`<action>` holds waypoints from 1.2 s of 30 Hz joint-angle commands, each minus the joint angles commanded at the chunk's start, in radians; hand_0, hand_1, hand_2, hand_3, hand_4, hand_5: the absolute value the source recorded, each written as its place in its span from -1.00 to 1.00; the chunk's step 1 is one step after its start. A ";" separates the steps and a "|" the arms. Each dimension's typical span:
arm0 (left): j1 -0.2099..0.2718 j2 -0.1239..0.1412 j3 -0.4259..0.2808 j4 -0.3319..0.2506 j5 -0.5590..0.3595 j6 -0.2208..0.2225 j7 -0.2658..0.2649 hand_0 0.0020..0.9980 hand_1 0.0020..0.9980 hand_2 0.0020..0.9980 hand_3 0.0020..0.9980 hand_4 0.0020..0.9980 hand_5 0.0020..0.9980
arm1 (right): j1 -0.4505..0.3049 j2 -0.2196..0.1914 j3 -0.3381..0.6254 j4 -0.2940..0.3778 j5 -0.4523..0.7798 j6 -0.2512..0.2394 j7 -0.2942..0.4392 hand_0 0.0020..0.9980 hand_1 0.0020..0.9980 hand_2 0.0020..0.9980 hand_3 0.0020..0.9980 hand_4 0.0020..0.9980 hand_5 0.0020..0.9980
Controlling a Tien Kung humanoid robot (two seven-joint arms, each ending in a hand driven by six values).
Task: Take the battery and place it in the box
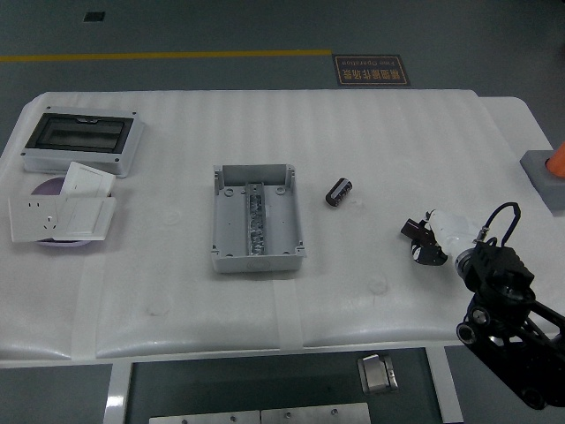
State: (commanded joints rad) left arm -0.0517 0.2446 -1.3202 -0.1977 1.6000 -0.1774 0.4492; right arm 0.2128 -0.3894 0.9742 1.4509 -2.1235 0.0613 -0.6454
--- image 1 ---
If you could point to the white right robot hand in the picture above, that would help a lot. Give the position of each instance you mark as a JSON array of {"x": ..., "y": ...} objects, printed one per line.
[{"x": 450, "y": 227}]

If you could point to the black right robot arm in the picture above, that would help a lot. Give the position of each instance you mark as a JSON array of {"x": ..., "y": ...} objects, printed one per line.
[{"x": 503, "y": 274}]

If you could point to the grey open junction box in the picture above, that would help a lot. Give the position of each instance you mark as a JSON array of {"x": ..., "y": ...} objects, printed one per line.
[{"x": 229, "y": 225}]

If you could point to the grey box with dark lid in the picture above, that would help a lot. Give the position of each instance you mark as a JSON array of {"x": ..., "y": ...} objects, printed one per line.
[{"x": 75, "y": 134}]

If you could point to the grey square base block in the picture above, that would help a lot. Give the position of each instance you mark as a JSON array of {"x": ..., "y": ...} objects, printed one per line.
[{"x": 540, "y": 176}]

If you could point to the white table leg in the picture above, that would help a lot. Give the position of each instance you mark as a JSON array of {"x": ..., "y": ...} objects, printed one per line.
[
  {"x": 117, "y": 393},
  {"x": 446, "y": 388}
]

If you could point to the black floor sign orange text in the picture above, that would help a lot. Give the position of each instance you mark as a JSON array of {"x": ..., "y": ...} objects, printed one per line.
[{"x": 371, "y": 70}]

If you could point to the white foam mat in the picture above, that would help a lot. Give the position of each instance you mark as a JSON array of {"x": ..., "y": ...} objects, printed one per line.
[{"x": 282, "y": 128}]

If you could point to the grey metal plate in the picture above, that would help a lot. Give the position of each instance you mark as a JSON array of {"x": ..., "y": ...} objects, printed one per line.
[
  {"x": 203, "y": 418},
  {"x": 315, "y": 414}
]

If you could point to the purple round plate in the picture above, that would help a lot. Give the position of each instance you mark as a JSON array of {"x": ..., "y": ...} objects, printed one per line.
[{"x": 48, "y": 187}]

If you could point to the black floor hatch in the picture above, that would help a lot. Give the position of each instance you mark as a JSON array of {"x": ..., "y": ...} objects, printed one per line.
[{"x": 94, "y": 16}]

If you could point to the silver metal bracket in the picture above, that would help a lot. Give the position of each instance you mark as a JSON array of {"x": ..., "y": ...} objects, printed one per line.
[{"x": 375, "y": 375}]

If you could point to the metal mounting rail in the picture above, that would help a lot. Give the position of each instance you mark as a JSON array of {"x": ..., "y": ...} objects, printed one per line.
[{"x": 256, "y": 221}]

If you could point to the large white switch panel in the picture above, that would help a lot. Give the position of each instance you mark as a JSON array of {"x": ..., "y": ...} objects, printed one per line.
[{"x": 88, "y": 218}]

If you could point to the small white switch panel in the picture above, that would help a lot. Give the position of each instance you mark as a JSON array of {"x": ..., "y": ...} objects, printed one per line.
[{"x": 88, "y": 179}]

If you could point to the white wall socket panel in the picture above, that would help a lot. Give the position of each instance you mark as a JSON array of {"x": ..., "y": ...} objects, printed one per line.
[{"x": 26, "y": 221}]

